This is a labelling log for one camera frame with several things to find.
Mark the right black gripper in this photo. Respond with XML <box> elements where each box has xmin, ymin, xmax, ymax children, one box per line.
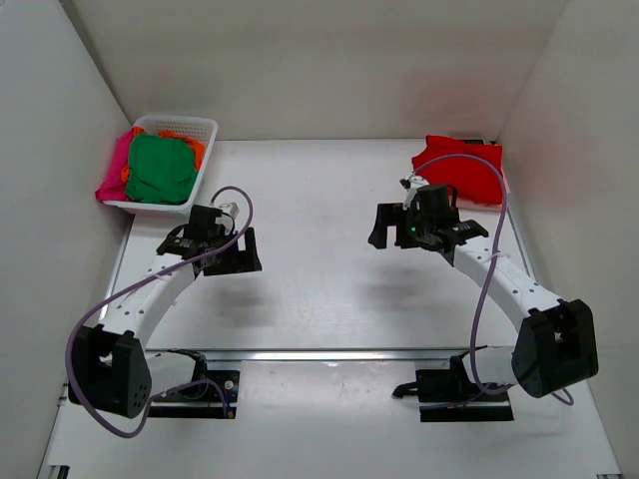
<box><xmin>367</xmin><ymin>204</ymin><xmax>433</xmax><ymax>250</ymax></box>

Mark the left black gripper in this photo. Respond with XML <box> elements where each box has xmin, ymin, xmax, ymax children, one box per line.
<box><xmin>204</xmin><ymin>224</ymin><xmax>262</xmax><ymax>273</ymax></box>

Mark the green t shirt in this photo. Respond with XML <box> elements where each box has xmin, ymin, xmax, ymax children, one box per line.
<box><xmin>124</xmin><ymin>134</ymin><xmax>198</xmax><ymax>205</ymax></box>

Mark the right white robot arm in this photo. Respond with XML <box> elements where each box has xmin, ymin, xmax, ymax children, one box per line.
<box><xmin>368</xmin><ymin>177</ymin><xmax>599</xmax><ymax>400</ymax></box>

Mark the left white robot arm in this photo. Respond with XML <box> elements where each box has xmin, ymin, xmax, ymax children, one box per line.
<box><xmin>66</xmin><ymin>203</ymin><xmax>262</xmax><ymax>418</ymax></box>

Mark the pink folded t shirt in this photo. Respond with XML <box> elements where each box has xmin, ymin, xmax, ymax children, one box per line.
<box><xmin>456</xmin><ymin>174</ymin><xmax>510</xmax><ymax>212</ymax></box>

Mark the red folded t shirt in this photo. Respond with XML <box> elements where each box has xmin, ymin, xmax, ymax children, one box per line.
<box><xmin>411</xmin><ymin>135</ymin><xmax>503</xmax><ymax>207</ymax></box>

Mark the orange t shirt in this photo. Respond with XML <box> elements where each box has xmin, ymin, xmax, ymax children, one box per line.
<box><xmin>120</xmin><ymin>130</ymin><xmax>206</xmax><ymax>184</ymax></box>

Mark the white plastic basket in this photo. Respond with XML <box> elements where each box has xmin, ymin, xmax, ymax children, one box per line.
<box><xmin>103</xmin><ymin>114</ymin><xmax>218</xmax><ymax>216</ymax></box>

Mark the magenta t shirt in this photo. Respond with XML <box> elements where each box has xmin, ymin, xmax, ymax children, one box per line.
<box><xmin>95</xmin><ymin>129</ymin><xmax>136</xmax><ymax>203</ymax></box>

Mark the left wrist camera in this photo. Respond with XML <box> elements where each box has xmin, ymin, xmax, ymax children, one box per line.
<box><xmin>215</xmin><ymin>202</ymin><xmax>240</xmax><ymax>230</ymax></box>

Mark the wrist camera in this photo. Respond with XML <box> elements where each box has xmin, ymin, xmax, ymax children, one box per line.
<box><xmin>215</xmin><ymin>202</ymin><xmax>240</xmax><ymax>230</ymax></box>
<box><xmin>399</xmin><ymin>174</ymin><xmax>428</xmax><ymax>211</ymax></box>

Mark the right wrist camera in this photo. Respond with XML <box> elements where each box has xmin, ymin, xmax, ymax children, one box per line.
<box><xmin>399</xmin><ymin>174</ymin><xmax>428</xmax><ymax>211</ymax></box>

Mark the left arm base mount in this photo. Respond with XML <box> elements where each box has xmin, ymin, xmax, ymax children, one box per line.
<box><xmin>147</xmin><ymin>349</ymin><xmax>241</xmax><ymax>420</ymax></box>

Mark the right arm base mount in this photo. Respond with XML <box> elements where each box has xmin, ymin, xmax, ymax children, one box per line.
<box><xmin>391</xmin><ymin>355</ymin><xmax>514</xmax><ymax>423</ymax></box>

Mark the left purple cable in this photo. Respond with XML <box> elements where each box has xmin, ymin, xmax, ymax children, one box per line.
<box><xmin>66</xmin><ymin>186</ymin><xmax>255</xmax><ymax>439</ymax></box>

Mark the purple cable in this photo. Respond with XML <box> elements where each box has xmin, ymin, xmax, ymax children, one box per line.
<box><xmin>66</xmin><ymin>186</ymin><xmax>255</xmax><ymax>439</ymax></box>
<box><xmin>411</xmin><ymin>153</ymin><xmax>575</xmax><ymax>406</ymax></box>

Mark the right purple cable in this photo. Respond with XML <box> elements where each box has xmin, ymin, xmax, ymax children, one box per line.
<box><xmin>411</xmin><ymin>153</ymin><xmax>575</xmax><ymax>406</ymax></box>

